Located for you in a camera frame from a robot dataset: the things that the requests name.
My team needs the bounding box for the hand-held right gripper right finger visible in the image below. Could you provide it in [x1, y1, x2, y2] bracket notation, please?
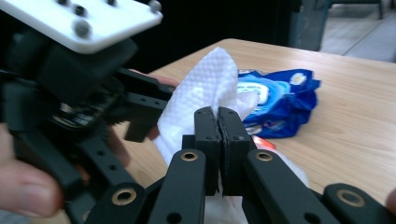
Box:
[217, 105, 258, 198]

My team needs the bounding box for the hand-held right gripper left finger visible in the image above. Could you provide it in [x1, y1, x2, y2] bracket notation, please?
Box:
[181, 105, 223, 197]

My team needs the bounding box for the white wet wipe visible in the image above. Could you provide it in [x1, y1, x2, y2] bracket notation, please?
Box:
[152, 46, 311, 224]

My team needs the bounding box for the blue wet wipe packet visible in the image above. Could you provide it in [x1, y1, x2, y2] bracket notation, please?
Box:
[237, 68, 322, 151]

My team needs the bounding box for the black cabinet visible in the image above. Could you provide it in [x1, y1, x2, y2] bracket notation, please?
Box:
[288, 0, 330, 52]

